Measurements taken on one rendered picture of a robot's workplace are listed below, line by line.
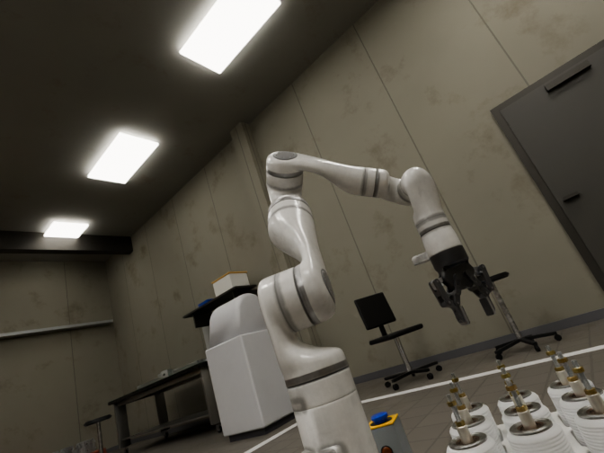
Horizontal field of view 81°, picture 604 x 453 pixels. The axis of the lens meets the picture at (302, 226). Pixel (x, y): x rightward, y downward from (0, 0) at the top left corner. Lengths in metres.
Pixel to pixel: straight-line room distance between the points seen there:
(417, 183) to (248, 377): 2.96
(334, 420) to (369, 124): 4.46
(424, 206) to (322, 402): 0.50
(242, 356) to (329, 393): 3.08
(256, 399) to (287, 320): 3.04
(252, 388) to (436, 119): 3.44
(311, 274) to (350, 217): 4.17
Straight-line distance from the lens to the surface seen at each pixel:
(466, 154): 4.23
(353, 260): 4.61
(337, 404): 0.50
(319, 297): 0.49
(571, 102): 4.17
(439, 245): 0.81
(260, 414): 3.55
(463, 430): 0.87
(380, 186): 0.84
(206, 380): 5.06
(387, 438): 0.91
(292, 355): 0.50
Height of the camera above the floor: 0.50
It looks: 19 degrees up
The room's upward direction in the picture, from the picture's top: 19 degrees counter-clockwise
